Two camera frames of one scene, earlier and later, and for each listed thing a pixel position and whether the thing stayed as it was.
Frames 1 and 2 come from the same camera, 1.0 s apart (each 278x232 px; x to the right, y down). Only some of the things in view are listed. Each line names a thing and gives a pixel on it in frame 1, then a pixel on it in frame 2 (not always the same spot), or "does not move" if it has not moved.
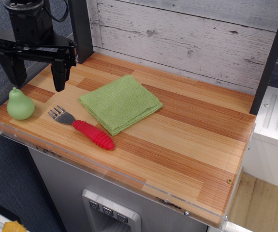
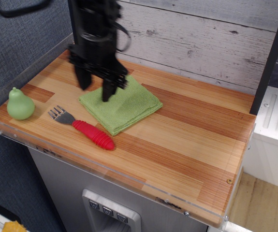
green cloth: x=120 y=103 does not move
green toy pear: x=20 y=107 does not move
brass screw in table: x=229 y=181 does not move
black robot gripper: x=33 y=37 to x=99 y=54
